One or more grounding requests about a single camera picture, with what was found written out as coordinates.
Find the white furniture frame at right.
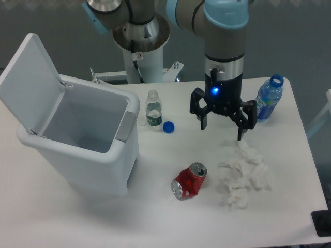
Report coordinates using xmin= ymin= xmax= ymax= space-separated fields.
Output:
xmin=306 ymin=89 xmax=330 ymax=139

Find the clear plastic bottle green label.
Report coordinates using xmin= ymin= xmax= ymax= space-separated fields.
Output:
xmin=145 ymin=90 xmax=162 ymax=128

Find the blue bottle cap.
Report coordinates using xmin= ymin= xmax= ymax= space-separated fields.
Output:
xmin=162 ymin=121 xmax=175 ymax=134

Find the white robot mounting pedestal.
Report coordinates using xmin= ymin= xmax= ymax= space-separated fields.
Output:
xmin=90 ymin=44 xmax=184 ymax=84

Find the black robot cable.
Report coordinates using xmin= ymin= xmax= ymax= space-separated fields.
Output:
xmin=130 ymin=40 xmax=145 ymax=84

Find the crumpled white tissue paper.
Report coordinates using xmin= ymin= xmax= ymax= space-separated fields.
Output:
xmin=219 ymin=139 xmax=272 ymax=211

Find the blue plastic bottle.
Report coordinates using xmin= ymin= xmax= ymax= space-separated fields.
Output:
xmin=255 ymin=74 xmax=284 ymax=122

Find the white trash bin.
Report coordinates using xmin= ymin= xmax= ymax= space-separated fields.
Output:
xmin=17 ymin=75 xmax=140 ymax=196

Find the white trash bin lid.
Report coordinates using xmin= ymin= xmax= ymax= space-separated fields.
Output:
xmin=1 ymin=33 xmax=73 ymax=135

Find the black device at edge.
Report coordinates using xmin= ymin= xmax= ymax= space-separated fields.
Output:
xmin=311 ymin=210 xmax=330 ymax=237

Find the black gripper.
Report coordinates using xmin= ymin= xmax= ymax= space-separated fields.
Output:
xmin=190 ymin=68 xmax=257 ymax=141

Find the crushed red soda can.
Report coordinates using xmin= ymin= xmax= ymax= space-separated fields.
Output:
xmin=171 ymin=162 xmax=207 ymax=200

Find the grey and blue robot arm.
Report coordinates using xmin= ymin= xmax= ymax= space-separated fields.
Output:
xmin=82 ymin=1 xmax=257 ymax=138

